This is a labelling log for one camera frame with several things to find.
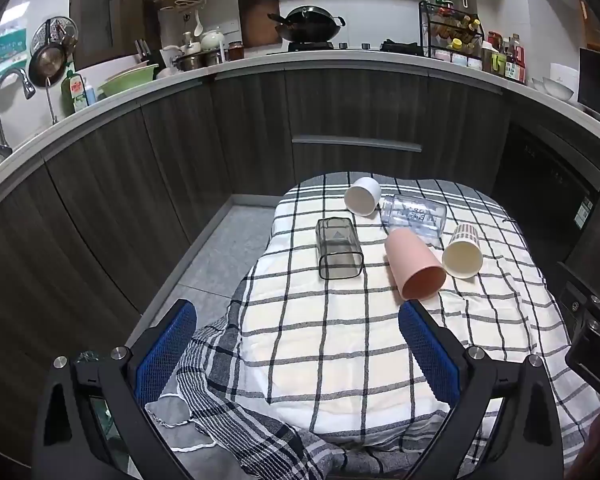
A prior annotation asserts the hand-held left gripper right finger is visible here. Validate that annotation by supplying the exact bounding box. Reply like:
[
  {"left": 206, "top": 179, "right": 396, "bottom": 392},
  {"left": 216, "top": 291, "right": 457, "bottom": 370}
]
[{"left": 397, "top": 300, "right": 567, "bottom": 480}]

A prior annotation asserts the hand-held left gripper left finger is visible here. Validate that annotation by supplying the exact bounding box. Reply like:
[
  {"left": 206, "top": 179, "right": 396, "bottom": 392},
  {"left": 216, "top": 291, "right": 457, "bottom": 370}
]
[{"left": 30, "top": 299, "right": 201, "bottom": 480}]

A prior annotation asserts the pink plastic cup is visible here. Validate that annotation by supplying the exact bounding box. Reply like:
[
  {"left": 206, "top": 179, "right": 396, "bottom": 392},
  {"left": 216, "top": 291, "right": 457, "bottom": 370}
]
[{"left": 384, "top": 229, "right": 448, "bottom": 302}]

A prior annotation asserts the striped paper cup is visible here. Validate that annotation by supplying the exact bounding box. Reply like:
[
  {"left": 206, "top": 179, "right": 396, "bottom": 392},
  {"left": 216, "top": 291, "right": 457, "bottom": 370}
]
[{"left": 441, "top": 223, "right": 484, "bottom": 280}]

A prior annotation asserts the clear printed plastic cup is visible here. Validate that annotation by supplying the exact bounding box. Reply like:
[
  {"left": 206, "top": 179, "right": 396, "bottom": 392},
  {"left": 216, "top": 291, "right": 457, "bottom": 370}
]
[{"left": 380, "top": 194, "right": 448, "bottom": 249}]

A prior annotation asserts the grey transparent square cup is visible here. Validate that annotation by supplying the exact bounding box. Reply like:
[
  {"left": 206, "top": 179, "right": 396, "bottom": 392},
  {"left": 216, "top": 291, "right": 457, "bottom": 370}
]
[{"left": 315, "top": 216, "right": 365, "bottom": 281}]

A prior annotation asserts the white cup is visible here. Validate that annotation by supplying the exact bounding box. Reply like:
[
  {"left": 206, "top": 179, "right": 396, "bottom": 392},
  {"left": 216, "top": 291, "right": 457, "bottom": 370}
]
[{"left": 344, "top": 176, "right": 382, "bottom": 217}]

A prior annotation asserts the black white checked tablecloth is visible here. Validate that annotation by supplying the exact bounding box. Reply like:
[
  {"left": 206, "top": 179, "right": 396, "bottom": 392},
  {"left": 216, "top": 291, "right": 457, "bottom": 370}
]
[{"left": 145, "top": 172, "right": 600, "bottom": 480}]

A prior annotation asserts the black built-in dishwasher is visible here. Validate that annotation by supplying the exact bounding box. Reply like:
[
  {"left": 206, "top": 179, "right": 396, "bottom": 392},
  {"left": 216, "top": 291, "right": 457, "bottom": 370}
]
[{"left": 494, "top": 122, "right": 600, "bottom": 263}]

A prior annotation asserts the white bowl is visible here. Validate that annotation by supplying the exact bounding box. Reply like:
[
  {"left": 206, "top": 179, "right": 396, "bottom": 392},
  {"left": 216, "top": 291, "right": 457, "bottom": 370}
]
[{"left": 531, "top": 76, "right": 576, "bottom": 102}]

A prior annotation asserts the white rice cooker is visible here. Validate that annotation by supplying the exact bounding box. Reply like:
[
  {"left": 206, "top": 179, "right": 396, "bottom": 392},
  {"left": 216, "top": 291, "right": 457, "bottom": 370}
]
[{"left": 549, "top": 62, "right": 580, "bottom": 90}]

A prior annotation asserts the red label sauce bottle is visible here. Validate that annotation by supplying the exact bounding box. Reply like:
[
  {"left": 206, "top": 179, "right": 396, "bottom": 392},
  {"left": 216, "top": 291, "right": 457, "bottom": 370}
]
[{"left": 505, "top": 33, "right": 527, "bottom": 84}]

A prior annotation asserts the green plastic basin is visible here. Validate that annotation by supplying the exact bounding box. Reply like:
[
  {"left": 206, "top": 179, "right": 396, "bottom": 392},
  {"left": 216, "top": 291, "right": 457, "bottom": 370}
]
[{"left": 98, "top": 62, "right": 160, "bottom": 99}]

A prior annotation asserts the green dish soap bottle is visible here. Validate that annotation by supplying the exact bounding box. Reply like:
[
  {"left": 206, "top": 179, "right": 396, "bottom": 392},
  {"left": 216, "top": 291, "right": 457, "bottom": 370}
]
[{"left": 60, "top": 69, "right": 89, "bottom": 115}]

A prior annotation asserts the metal kitchen faucet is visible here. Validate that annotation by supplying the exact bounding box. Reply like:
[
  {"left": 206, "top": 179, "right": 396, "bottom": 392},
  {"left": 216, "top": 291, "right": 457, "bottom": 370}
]
[{"left": 0, "top": 67, "right": 36, "bottom": 156}]

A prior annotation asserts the metal pot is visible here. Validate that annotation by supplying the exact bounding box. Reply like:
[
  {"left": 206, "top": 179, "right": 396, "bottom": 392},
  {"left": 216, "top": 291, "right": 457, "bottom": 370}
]
[{"left": 174, "top": 52, "right": 204, "bottom": 72}]

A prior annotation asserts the hanging frying pan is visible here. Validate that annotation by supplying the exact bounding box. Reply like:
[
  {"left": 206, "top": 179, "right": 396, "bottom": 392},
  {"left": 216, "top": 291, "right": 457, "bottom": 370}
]
[{"left": 28, "top": 42, "right": 69, "bottom": 89}]

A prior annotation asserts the black gas stove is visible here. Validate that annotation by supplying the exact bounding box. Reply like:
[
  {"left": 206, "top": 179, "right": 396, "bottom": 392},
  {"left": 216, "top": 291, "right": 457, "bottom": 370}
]
[{"left": 267, "top": 39, "right": 427, "bottom": 57}]

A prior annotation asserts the white teapot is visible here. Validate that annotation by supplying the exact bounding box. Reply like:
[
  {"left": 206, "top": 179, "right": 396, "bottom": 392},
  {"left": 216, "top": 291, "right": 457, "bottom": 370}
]
[{"left": 199, "top": 29, "right": 226, "bottom": 52}]

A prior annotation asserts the hanging metal steamer plate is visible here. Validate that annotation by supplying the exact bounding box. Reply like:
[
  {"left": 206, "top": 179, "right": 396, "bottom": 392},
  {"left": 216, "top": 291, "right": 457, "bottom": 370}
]
[{"left": 30, "top": 17, "right": 79, "bottom": 57}]

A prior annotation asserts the dark wooden cutting board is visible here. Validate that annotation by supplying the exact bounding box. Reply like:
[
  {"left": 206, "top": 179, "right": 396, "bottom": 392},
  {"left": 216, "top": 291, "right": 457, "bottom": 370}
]
[{"left": 238, "top": 0, "right": 283, "bottom": 50}]

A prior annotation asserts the black wok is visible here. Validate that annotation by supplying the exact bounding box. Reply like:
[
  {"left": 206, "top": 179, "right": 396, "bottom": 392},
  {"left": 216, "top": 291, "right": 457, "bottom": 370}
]
[{"left": 267, "top": 5, "right": 347, "bottom": 44}]

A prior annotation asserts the metal drawer handle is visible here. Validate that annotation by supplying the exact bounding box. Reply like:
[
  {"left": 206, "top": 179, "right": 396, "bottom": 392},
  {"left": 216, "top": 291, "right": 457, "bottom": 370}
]
[{"left": 290, "top": 134, "right": 424, "bottom": 154}]

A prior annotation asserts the black wire spice rack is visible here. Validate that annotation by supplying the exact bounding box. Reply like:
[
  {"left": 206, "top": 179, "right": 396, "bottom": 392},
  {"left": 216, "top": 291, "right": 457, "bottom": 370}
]
[{"left": 418, "top": 0, "right": 485, "bottom": 62}]

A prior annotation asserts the teal wall poster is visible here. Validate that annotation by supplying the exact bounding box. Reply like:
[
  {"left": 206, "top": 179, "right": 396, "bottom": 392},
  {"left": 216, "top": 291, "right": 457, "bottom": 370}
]
[{"left": 0, "top": 19, "right": 29, "bottom": 93}]

